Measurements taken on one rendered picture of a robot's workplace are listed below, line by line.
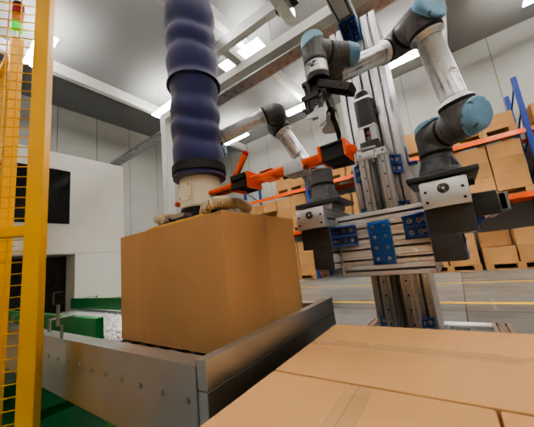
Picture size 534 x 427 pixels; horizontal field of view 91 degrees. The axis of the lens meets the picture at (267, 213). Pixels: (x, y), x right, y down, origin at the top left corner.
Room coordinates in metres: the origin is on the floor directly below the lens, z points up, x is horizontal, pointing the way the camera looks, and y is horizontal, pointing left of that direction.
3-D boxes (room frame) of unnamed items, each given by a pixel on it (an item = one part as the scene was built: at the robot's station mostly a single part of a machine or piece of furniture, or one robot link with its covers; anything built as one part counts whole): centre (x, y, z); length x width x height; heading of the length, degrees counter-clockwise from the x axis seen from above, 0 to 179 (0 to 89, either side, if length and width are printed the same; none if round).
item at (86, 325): (1.49, 1.39, 0.60); 1.60 x 0.11 x 0.09; 56
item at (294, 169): (0.81, -0.11, 1.07); 0.07 x 0.07 x 0.04; 56
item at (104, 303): (1.93, 1.09, 0.60); 1.60 x 0.11 x 0.09; 56
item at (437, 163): (1.01, -0.70, 1.09); 0.15 x 0.15 x 0.10
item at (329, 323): (0.86, -0.03, 0.47); 0.70 x 0.03 x 0.15; 146
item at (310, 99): (0.76, -0.20, 1.28); 0.09 x 0.08 x 0.12; 55
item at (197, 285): (1.07, 0.26, 0.75); 0.60 x 0.40 x 0.40; 55
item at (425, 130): (1.00, -0.70, 1.20); 0.13 x 0.12 x 0.14; 14
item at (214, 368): (0.86, -0.03, 0.58); 0.70 x 0.03 x 0.06; 146
